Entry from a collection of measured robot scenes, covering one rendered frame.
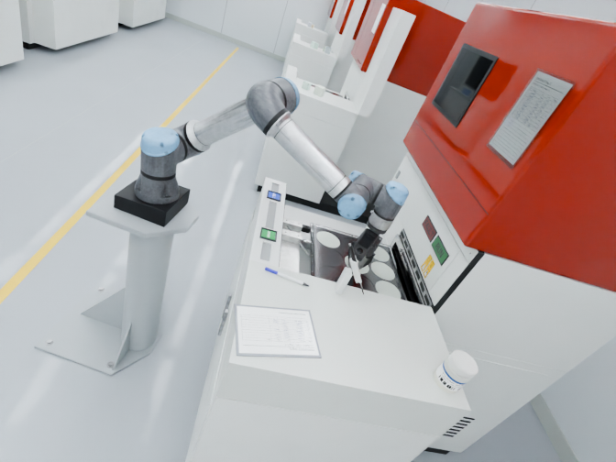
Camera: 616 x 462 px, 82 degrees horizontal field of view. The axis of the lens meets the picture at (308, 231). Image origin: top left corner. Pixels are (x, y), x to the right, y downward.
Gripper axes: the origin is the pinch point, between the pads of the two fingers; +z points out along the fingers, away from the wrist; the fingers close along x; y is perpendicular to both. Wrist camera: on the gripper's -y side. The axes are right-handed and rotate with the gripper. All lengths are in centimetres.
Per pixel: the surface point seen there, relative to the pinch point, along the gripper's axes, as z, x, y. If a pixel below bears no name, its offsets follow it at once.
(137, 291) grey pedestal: 48, 70, -28
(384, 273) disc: 1.3, -10.6, 11.3
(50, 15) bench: 49, 429, 165
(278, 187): -4.3, 44.6, 15.2
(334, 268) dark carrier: 1.4, 5.5, -3.2
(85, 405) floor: 91, 63, -56
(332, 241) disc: 1.2, 13.0, 10.7
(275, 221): -4.7, 31.5, -7.0
